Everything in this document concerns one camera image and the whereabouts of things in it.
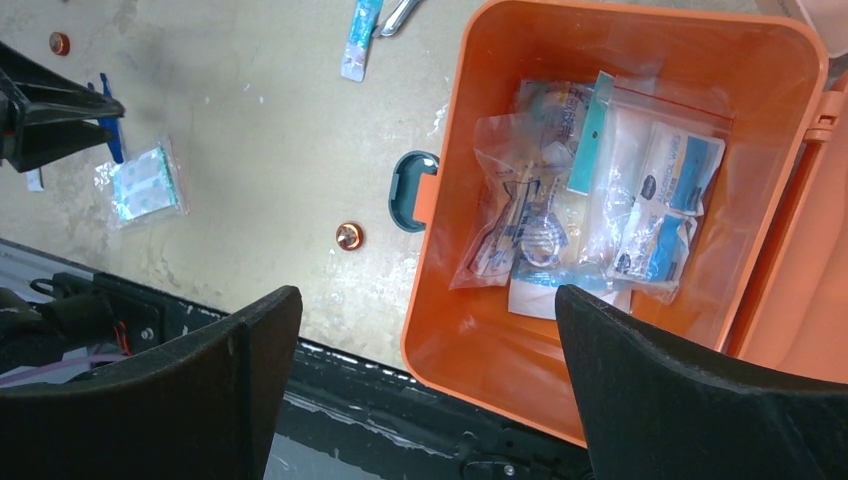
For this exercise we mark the orange medicine kit box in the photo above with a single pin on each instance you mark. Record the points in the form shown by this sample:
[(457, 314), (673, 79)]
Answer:
[(766, 280)]

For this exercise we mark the small copper disc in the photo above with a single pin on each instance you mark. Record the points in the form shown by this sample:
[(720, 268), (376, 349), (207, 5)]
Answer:
[(59, 43), (349, 236)]

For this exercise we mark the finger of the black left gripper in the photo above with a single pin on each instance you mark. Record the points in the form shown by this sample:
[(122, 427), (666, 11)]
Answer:
[(36, 146), (34, 95)]

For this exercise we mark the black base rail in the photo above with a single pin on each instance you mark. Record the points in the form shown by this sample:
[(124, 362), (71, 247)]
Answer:
[(341, 416)]

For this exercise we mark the black handled bandage scissors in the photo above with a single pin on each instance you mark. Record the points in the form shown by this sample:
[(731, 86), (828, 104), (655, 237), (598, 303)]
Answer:
[(396, 19)]

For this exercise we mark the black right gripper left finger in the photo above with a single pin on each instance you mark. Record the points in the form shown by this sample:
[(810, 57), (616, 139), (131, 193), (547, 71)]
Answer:
[(201, 406)]

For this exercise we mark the alcohol wipes bag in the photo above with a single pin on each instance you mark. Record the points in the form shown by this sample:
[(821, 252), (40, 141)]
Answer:
[(654, 150)]

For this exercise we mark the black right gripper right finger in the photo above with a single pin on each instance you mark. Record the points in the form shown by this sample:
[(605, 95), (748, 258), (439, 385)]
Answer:
[(654, 405)]

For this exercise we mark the small tape roll bag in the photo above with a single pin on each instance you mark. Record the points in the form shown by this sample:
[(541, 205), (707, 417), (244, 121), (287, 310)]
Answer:
[(526, 162)]

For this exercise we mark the adhesive bandages bag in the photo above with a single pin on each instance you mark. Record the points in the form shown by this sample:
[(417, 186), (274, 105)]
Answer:
[(144, 189)]

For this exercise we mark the teal sachet strip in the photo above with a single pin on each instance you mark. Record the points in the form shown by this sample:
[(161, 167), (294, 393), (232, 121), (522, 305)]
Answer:
[(364, 19)]

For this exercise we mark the blue plastic tweezers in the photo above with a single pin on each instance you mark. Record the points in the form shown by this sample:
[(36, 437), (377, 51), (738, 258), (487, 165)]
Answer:
[(114, 144)]

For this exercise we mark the teal box latch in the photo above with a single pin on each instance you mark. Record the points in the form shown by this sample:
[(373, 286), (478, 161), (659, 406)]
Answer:
[(406, 180)]

